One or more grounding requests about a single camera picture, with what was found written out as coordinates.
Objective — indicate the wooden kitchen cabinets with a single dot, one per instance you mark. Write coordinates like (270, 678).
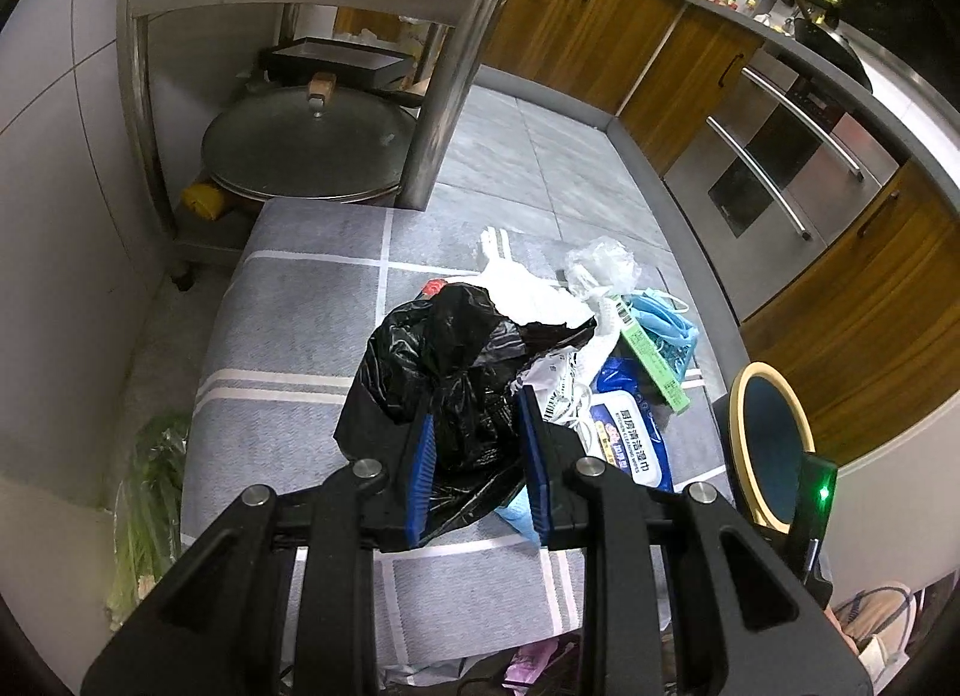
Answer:
(585, 13)

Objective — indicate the long green box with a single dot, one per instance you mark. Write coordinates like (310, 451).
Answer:
(649, 360)

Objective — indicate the grey kitchen countertop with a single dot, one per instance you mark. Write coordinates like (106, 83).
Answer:
(757, 28)

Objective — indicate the white plastic bag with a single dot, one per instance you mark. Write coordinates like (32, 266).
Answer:
(529, 295)

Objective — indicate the steel built-in oven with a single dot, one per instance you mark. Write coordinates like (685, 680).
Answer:
(787, 156)

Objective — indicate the clear crumpled plastic bag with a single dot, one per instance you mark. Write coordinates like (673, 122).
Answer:
(600, 265)

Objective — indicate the purple cloth item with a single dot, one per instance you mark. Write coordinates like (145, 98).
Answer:
(529, 666)

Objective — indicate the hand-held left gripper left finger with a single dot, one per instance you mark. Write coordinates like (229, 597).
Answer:
(416, 472)

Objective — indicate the black plastic bag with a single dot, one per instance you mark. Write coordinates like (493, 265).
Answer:
(450, 358)

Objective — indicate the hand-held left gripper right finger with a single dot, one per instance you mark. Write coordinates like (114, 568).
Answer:
(534, 465)

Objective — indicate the light blue cloth piece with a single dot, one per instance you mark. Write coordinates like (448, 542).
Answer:
(516, 517)

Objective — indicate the blue wet wipes packet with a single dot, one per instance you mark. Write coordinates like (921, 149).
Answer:
(630, 437)

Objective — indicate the steel kitchen rack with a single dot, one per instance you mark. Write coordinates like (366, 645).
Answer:
(446, 66)

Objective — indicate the blue bin with yellow rim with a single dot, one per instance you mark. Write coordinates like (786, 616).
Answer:
(769, 441)

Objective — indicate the black wok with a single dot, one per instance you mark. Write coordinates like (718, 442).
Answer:
(832, 43)

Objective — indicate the bag of green vegetables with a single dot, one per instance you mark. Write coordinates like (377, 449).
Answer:
(146, 516)

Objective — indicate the black rectangular tray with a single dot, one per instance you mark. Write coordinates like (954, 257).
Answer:
(337, 60)

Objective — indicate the yellow packet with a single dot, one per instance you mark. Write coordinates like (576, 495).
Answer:
(202, 202)

